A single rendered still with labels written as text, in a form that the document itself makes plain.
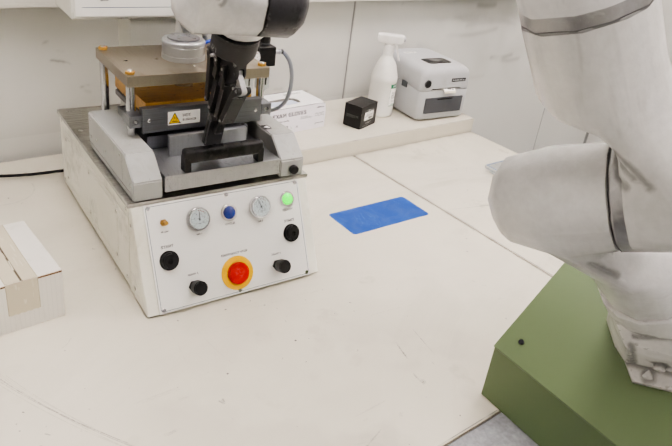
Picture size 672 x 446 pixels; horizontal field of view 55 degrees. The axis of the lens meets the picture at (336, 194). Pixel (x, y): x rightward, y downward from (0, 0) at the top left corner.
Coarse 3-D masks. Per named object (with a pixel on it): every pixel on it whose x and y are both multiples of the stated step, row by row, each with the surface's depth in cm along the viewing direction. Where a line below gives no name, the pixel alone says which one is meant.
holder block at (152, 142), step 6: (120, 108) 126; (120, 114) 126; (228, 126) 124; (234, 126) 124; (246, 126) 126; (138, 132) 118; (162, 132) 118; (168, 132) 118; (174, 132) 118; (180, 132) 118; (246, 132) 126; (144, 138) 116; (150, 138) 115; (156, 138) 116; (162, 138) 117; (150, 144) 116; (156, 144) 117; (162, 144) 117
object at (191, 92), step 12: (120, 84) 122; (180, 84) 122; (192, 84) 123; (204, 84) 124; (120, 96) 123; (144, 96) 115; (156, 96) 115; (168, 96) 116; (180, 96) 117; (192, 96) 118
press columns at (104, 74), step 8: (104, 72) 121; (104, 80) 121; (264, 80) 124; (104, 88) 122; (128, 88) 109; (256, 88) 124; (104, 96) 123; (128, 96) 110; (104, 104) 124; (128, 104) 111; (128, 128) 113
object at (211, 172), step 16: (224, 128) 119; (240, 128) 120; (176, 144) 114; (192, 144) 116; (160, 160) 113; (176, 160) 114; (224, 160) 116; (240, 160) 117; (272, 160) 119; (176, 176) 109; (192, 176) 110; (208, 176) 112; (224, 176) 114; (240, 176) 116; (256, 176) 118
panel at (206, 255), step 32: (224, 192) 115; (256, 192) 119; (288, 192) 122; (160, 224) 109; (224, 224) 115; (256, 224) 119; (288, 224) 122; (160, 256) 109; (192, 256) 112; (224, 256) 115; (256, 256) 119; (288, 256) 123; (160, 288) 109; (224, 288) 115; (256, 288) 119
